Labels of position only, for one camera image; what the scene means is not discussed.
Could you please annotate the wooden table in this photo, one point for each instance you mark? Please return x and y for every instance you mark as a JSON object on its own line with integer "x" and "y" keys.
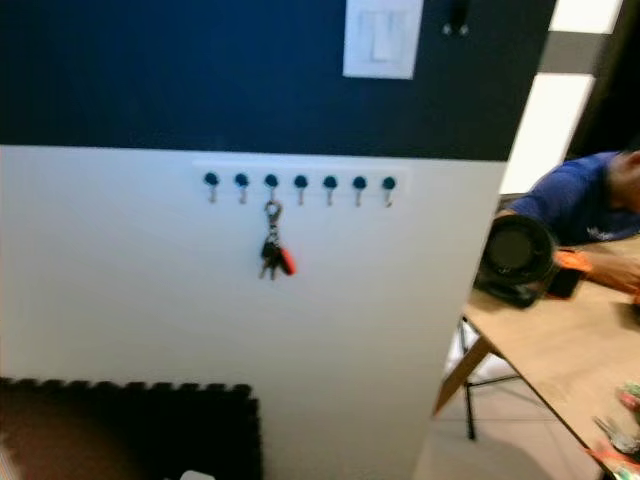
{"x": 560, "y": 345}

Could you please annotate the black metal leg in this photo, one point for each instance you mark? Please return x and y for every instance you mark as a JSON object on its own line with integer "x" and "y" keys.
{"x": 470, "y": 410}

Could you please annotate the person in blue shirt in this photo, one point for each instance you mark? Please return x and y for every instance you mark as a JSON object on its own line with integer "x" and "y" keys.
{"x": 575, "y": 200}

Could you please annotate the white hook rack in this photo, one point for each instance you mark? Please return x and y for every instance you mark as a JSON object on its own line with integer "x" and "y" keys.
{"x": 225, "y": 171}

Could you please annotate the white light switch plate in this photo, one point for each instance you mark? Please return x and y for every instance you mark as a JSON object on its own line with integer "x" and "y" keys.
{"x": 382, "y": 40}

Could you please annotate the black foam mat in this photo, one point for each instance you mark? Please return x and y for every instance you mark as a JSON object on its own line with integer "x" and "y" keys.
{"x": 160, "y": 430}

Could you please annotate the green and orange clutter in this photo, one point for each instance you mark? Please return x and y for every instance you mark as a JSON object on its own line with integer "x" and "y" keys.
{"x": 620, "y": 430}

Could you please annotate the key bunch with red fob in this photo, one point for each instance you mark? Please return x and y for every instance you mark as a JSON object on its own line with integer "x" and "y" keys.
{"x": 271, "y": 252}

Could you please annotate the black round fan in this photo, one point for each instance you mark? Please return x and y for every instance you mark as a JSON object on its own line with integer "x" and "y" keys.
{"x": 515, "y": 255}

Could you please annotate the orange object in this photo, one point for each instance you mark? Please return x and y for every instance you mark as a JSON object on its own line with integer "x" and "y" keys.
{"x": 572, "y": 261}

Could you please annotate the black knob metal hook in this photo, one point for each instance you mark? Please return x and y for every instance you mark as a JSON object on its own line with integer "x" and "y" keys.
{"x": 359, "y": 183}
{"x": 271, "y": 181}
{"x": 300, "y": 182}
{"x": 389, "y": 184}
{"x": 241, "y": 180}
{"x": 211, "y": 179}
{"x": 330, "y": 183}

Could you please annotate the white box with two holes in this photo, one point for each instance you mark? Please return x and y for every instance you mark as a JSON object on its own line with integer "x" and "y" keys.
{"x": 196, "y": 475}

